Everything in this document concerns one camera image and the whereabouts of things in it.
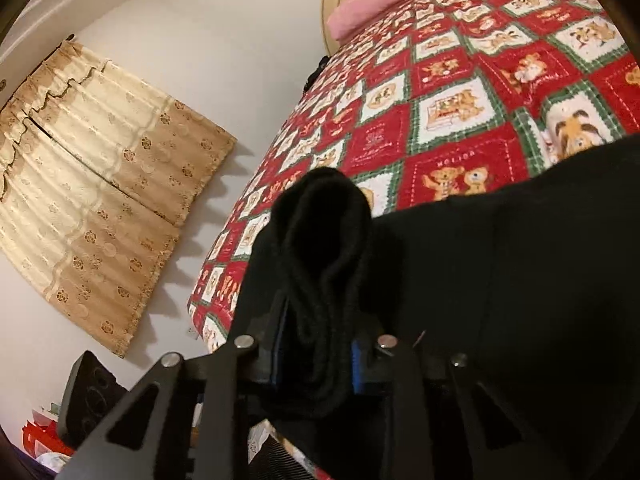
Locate red checkered printed bedspread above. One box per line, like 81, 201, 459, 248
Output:
187, 0, 640, 480

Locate golden floral long curtain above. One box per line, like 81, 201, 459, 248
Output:
0, 40, 238, 359

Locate red bag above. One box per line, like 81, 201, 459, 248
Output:
21, 409, 76, 461

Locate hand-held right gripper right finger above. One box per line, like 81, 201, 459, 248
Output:
351, 335, 547, 480

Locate dark bedside object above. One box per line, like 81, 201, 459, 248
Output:
303, 56, 331, 95

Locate pink folded blanket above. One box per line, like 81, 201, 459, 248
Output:
327, 0, 415, 42

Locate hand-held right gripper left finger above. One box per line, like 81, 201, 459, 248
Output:
55, 304, 290, 480

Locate black pants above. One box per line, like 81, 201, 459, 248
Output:
235, 132, 640, 480

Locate black speaker box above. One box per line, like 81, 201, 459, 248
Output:
56, 350, 130, 452

